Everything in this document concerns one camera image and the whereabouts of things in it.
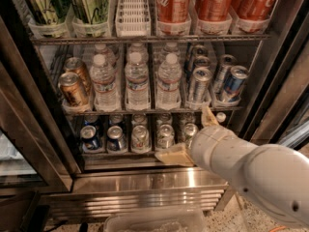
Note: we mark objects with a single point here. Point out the right red cola can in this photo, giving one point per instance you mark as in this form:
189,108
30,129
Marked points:
253,9

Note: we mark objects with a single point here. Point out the left blue soda can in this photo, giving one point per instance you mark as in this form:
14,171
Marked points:
90,138

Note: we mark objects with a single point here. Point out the blue soda can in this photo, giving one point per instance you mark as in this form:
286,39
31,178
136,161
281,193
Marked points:
116,140
90,138

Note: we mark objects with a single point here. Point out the front silver energy can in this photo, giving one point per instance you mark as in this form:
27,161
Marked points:
199,83

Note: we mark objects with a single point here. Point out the fridge door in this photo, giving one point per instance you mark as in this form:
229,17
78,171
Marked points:
277,90

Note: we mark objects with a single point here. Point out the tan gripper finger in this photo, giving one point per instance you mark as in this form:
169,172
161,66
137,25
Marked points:
207,117
176,155

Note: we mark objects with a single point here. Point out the rear silver energy can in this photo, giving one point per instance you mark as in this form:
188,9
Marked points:
194,50

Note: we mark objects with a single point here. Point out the middle red cola can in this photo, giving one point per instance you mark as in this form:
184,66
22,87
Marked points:
212,10

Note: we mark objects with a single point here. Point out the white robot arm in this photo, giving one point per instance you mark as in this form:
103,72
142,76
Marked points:
272,177

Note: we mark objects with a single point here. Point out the brown juice bottle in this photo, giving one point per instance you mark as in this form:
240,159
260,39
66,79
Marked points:
221,117

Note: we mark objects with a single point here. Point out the gold can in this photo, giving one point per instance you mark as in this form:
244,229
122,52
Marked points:
76,65
73,89

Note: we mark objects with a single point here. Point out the empty white shelf tray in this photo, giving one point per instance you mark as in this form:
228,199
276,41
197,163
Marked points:
133,18

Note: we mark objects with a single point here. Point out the rear gold can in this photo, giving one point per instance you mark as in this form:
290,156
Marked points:
76,65

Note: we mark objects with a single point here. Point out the rightmost bottom soda can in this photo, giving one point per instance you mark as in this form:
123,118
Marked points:
188,131

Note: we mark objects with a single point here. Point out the red cola can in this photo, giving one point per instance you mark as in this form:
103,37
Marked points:
253,9
212,10
172,11

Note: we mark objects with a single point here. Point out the water bottle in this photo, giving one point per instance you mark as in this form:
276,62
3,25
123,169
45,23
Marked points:
104,83
168,83
167,49
103,49
138,47
137,83

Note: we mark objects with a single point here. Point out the front gold can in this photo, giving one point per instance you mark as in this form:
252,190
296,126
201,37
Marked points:
73,89

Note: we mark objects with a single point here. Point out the middle silver energy can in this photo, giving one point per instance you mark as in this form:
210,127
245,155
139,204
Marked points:
196,62

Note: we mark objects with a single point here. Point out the left green can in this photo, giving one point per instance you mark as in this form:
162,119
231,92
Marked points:
48,12

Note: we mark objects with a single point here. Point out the steel fridge cabinet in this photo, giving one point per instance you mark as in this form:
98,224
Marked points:
77,185

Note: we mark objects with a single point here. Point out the blue silver energy can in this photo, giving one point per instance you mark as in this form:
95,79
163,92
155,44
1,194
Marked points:
234,83

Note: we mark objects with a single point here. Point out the right green can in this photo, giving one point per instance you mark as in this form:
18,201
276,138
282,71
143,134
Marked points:
90,11

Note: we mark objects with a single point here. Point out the left red cola can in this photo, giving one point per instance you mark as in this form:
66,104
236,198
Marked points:
172,11

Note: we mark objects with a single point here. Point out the green white soda can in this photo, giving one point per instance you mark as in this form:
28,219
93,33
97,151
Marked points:
165,136

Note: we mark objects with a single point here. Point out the rear right silver can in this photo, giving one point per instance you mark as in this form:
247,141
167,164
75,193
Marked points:
226,61

